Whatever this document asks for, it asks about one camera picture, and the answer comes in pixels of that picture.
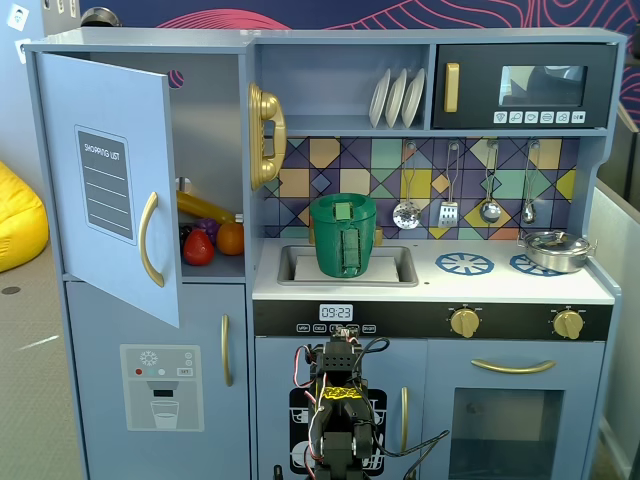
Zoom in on black toy microwave door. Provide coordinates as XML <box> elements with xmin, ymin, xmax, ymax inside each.
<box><xmin>432</xmin><ymin>43</ymin><xmax>619</xmax><ymax>131</ymax></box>

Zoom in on red toy strawberry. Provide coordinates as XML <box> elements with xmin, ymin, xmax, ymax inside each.
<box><xmin>182</xmin><ymin>228</ymin><xmax>216</xmax><ymax>266</ymax></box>

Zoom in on blue shopping list cabinet door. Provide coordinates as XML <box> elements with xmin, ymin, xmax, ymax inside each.
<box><xmin>35</xmin><ymin>52</ymin><xmax>180</xmax><ymax>330</ymax></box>

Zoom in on gold toy telephone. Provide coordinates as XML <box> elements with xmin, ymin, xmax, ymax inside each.
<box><xmin>248</xmin><ymin>82</ymin><xmax>288</xmax><ymax>191</ymax></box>

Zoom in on orange toy fruit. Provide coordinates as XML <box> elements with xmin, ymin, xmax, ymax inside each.
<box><xmin>216</xmin><ymin>222</ymin><xmax>245</xmax><ymax>256</ymax></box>

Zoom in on blue toy kitchen body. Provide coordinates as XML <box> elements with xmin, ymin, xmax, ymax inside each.
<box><xmin>22</xmin><ymin>27</ymin><xmax>629</xmax><ymax>480</ymax></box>

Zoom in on purple toy grapes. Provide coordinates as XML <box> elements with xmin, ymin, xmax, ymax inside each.
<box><xmin>194</xmin><ymin>218</ymin><xmax>221</xmax><ymax>245</ymax></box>

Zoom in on yellow toy banana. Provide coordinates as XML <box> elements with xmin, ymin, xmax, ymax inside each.
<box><xmin>175</xmin><ymin>189</ymin><xmax>236</xmax><ymax>225</ymax></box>

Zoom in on metal slotted spatula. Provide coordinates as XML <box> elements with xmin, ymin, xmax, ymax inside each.
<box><xmin>438</xmin><ymin>142</ymin><xmax>460</xmax><ymax>229</ymax></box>

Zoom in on white toy plate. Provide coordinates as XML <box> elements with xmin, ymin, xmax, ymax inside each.
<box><xmin>368</xmin><ymin>68</ymin><xmax>392</xmax><ymax>129</ymax></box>
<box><xmin>384</xmin><ymin>68</ymin><xmax>409</xmax><ymax>129</ymax></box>
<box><xmin>401</xmin><ymin>68</ymin><xmax>426</xmax><ymax>129</ymax></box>

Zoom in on green plastic cup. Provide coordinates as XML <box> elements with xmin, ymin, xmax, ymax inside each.
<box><xmin>308</xmin><ymin>193</ymin><xmax>376</xmax><ymax>278</ymax></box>

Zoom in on blue dishwasher door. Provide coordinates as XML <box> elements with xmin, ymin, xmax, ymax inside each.
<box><xmin>254</xmin><ymin>335</ymin><xmax>429</xmax><ymax>480</ymax></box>

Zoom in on grey toy sink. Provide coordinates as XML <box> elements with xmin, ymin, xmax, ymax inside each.
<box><xmin>277</xmin><ymin>243</ymin><xmax>420</xmax><ymax>288</ymax></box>

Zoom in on yellow beanbag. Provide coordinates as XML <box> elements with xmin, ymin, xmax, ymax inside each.
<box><xmin>0</xmin><ymin>160</ymin><xmax>50</xmax><ymax>274</ymax></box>

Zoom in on metal ladle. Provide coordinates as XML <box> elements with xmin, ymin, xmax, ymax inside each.
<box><xmin>478</xmin><ymin>141</ymin><xmax>502</xmax><ymax>225</ymax></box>

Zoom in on black cable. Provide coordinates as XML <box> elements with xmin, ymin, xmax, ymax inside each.
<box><xmin>372</xmin><ymin>430</ymin><xmax>450</xmax><ymax>459</ymax></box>

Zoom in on blue fridge door water dispenser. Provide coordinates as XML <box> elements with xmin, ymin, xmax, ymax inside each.
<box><xmin>64</xmin><ymin>280</ymin><xmax>251</xmax><ymax>480</ymax></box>

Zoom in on gold stove knob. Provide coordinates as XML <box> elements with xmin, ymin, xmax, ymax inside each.
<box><xmin>552</xmin><ymin>309</ymin><xmax>585</xmax><ymax>341</ymax></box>
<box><xmin>449</xmin><ymin>308</ymin><xmax>482</xmax><ymax>340</ymax></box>

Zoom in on metal slotted skimmer spoon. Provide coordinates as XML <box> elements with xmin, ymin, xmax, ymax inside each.
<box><xmin>392</xmin><ymin>142</ymin><xmax>422</xmax><ymax>230</ymax></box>

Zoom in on steel pot with lid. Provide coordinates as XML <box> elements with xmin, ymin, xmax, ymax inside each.
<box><xmin>517</xmin><ymin>229</ymin><xmax>599</xmax><ymax>275</ymax></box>

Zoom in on blue oven door with window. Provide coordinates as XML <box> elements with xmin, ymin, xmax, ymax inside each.
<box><xmin>426</xmin><ymin>339</ymin><xmax>606</xmax><ymax>480</ymax></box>

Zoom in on grey office partition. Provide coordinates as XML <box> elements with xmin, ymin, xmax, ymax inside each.
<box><xmin>597</xmin><ymin>104</ymin><xmax>640</xmax><ymax>201</ymax></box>

